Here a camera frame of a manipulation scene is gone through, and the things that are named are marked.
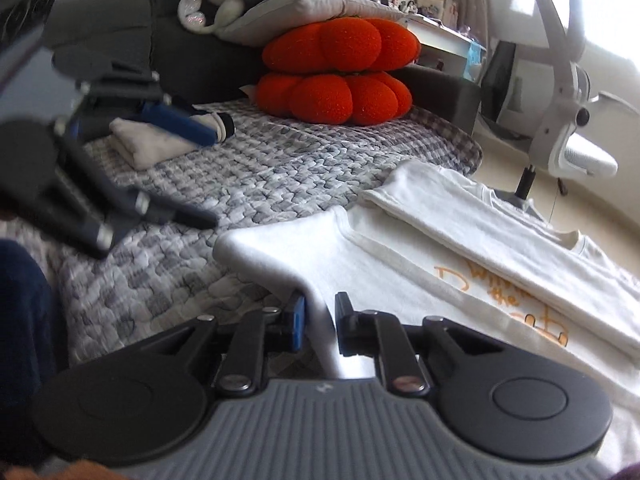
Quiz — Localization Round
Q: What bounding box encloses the white desk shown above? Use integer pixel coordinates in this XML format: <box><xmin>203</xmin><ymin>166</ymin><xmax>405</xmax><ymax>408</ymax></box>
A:
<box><xmin>395</xmin><ymin>10</ymin><xmax>488</xmax><ymax>83</ymax></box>

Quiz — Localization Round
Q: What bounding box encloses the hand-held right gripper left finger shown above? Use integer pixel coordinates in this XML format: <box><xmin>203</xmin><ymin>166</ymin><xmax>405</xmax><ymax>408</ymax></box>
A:
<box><xmin>132</xmin><ymin>291</ymin><xmax>307</xmax><ymax>395</ymax></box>

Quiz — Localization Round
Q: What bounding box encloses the light grey pillow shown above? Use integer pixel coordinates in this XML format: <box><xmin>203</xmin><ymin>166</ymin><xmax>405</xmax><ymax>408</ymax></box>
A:
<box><xmin>215</xmin><ymin>0</ymin><xmax>416</xmax><ymax>46</ymax></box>

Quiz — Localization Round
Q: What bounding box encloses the dark grey sofa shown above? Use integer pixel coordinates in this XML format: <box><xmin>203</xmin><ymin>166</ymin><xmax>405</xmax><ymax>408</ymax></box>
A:
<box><xmin>45</xmin><ymin>0</ymin><xmax>483</xmax><ymax>133</ymax></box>

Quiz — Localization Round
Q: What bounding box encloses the black computer case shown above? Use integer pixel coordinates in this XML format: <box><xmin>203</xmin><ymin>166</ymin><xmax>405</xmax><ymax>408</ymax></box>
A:
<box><xmin>481</xmin><ymin>40</ymin><xmax>518</xmax><ymax>126</ymax></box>

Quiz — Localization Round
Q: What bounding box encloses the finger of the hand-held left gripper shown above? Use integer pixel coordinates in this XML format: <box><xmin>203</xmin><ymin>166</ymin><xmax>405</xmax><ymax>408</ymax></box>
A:
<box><xmin>52</xmin><ymin>47</ymin><xmax>237</xmax><ymax>148</ymax></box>
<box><xmin>45</xmin><ymin>122</ymin><xmax>218</xmax><ymax>261</ymax></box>

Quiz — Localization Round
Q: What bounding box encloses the white round plush toy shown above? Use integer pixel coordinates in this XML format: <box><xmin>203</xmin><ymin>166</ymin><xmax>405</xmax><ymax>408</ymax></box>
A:
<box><xmin>177</xmin><ymin>0</ymin><xmax>248</xmax><ymax>36</ymax></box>

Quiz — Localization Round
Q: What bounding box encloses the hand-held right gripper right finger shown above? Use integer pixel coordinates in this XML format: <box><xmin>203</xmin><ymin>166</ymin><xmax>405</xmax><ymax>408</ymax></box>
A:
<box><xmin>334</xmin><ymin>291</ymin><xmax>501</xmax><ymax>395</ymax></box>

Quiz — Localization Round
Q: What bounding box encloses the grey quilted blanket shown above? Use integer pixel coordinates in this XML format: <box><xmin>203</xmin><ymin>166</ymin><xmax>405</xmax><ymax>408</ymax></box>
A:
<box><xmin>0</xmin><ymin>99</ymin><xmax>485</xmax><ymax>391</ymax></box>

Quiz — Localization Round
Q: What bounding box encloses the orange pumpkin cushion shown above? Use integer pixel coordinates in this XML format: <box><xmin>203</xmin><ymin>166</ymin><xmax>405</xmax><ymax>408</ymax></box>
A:
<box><xmin>261</xmin><ymin>17</ymin><xmax>421</xmax><ymax>78</ymax></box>
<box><xmin>255</xmin><ymin>71</ymin><xmax>413</xmax><ymax>126</ymax></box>

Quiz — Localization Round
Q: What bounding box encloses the white bear print sweatshirt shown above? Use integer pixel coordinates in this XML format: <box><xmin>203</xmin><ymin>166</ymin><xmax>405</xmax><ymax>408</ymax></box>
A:
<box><xmin>212</xmin><ymin>159</ymin><xmax>640</xmax><ymax>480</ymax></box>

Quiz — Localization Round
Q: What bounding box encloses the light blue patterned bag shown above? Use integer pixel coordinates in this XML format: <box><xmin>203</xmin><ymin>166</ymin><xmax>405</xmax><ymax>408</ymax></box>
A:
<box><xmin>465</xmin><ymin>40</ymin><xmax>488</xmax><ymax>82</ymax></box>

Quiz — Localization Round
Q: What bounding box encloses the cream white garment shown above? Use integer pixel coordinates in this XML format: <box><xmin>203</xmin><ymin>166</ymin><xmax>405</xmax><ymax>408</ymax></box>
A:
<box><xmin>109</xmin><ymin>112</ymin><xmax>223</xmax><ymax>171</ymax></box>

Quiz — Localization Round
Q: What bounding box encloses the white office chair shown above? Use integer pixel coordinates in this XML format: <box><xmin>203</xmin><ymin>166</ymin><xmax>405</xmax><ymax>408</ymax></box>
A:
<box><xmin>477</xmin><ymin>0</ymin><xmax>640</xmax><ymax>223</ymax></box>

